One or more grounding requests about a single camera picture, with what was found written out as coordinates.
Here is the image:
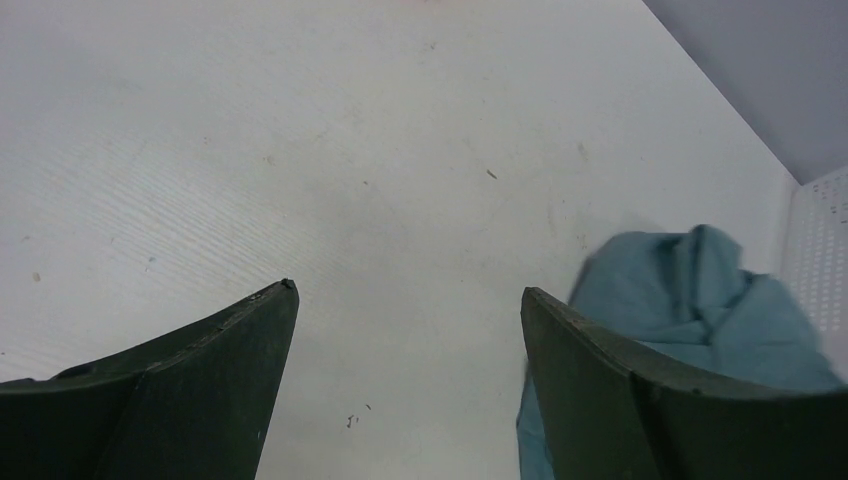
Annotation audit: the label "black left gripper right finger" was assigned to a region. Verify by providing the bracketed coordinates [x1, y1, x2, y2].
[521, 287, 847, 479]

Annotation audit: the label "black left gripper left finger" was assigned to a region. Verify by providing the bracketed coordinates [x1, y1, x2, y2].
[1, 279, 299, 479]

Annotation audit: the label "teal blue t-shirt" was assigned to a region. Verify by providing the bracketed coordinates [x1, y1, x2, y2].
[516, 225, 847, 479]

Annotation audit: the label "white perforated plastic basket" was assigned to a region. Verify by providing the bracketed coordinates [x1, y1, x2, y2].
[781, 167, 847, 378]

